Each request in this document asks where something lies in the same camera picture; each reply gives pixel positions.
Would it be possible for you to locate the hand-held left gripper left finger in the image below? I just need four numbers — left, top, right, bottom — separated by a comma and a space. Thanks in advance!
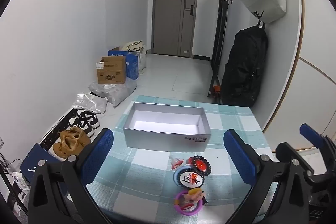
28, 128, 114, 224

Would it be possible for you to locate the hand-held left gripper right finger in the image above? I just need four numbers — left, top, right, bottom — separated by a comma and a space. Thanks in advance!
224, 129, 315, 224

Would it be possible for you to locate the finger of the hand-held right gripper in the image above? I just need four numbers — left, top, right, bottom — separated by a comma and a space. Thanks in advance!
300, 123, 336, 161
276, 142, 327, 185

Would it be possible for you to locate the red and black round badge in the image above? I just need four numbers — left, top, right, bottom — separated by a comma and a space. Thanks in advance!
188, 155, 211, 177

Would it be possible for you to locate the white printed round badge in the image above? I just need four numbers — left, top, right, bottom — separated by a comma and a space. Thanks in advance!
173, 167, 205, 189

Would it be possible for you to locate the silver cardboard box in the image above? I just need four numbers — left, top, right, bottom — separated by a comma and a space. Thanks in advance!
123, 102, 212, 152

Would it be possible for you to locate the purple hair tie with figure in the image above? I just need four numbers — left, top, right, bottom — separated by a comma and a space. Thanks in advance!
175, 188, 208, 215

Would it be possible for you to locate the tan boot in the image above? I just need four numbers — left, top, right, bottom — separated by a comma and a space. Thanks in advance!
60, 126, 91, 149
53, 140, 79, 159

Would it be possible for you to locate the black and white sneaker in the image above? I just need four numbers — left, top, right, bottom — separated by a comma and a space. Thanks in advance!
69, 116, 96, 138
76, 109, 101, 130

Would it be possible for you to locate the grey plastic mailer bag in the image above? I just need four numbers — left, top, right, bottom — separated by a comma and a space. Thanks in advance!
73, 92, 108, 114
88, 80, 137, 108

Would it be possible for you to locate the teal checked tablecloth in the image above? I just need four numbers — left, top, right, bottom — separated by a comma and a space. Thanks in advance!
85, 95, 279, 224

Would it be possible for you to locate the flat dark blue box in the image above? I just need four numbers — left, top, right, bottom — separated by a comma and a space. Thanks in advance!
20, 143, 62, 182

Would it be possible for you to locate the brown cardboard box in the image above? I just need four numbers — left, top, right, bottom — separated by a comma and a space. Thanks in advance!
96, 56, 127, 85

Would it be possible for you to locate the white power strip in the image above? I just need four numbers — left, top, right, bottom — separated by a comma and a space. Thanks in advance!
12, 172, 29, 190

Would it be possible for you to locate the black backpack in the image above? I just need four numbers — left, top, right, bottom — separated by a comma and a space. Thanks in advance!
221, 21, 269, 108

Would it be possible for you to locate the blue cardboard box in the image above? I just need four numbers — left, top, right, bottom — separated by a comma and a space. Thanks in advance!
108, 47, 139, 81

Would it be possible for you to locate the white plastic bag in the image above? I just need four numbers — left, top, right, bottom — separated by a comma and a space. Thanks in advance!
133, 48, 147, 74

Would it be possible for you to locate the beige cloth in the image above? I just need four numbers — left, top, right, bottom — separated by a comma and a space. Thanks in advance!
121, 41, 146, 52

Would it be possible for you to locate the black metal rack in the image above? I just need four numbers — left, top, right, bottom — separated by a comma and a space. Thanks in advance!
207, 0, 233, 98

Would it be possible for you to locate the grey door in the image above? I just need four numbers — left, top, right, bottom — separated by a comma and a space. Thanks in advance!
152, 0, 198, 58

